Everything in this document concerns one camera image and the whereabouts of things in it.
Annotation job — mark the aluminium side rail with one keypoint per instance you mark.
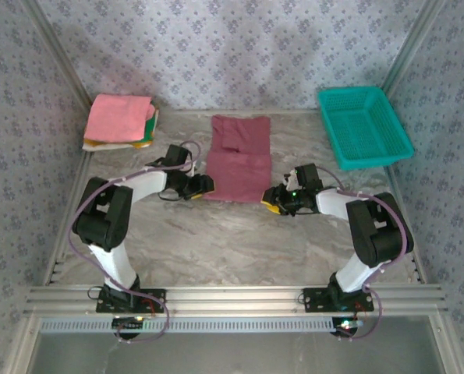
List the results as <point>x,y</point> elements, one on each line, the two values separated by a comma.
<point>419,269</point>
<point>62,249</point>

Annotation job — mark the maroon t-shirt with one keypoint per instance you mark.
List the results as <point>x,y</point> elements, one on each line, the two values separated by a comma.
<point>239,175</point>

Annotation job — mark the small black controller board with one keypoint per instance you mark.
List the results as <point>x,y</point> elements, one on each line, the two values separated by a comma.
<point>346,325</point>
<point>128,322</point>

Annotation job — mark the grey metal panel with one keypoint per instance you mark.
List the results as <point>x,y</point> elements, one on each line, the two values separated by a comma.
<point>235,354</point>

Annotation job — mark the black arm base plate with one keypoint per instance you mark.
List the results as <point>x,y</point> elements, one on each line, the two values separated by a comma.
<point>153,302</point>
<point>317,302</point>

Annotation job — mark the green folded t-shirt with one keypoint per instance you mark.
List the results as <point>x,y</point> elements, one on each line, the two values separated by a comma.
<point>150,128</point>

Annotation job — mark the aluminium mounting rail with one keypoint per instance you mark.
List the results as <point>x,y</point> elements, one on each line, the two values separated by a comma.
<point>235,298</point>

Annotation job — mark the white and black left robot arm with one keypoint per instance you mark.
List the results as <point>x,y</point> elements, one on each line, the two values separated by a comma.
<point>114,265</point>

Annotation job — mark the yellow folded t-shirt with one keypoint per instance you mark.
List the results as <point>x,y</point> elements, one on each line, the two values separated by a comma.
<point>142,145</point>

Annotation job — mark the aluminium frame post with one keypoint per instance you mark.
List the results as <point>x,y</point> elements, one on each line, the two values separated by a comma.
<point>57,50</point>
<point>413,46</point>

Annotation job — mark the teal plastic basket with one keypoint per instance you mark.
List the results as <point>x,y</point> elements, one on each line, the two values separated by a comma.
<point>356,128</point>

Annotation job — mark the pink folded t-shirt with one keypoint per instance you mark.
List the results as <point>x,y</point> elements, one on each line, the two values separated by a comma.
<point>114,117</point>

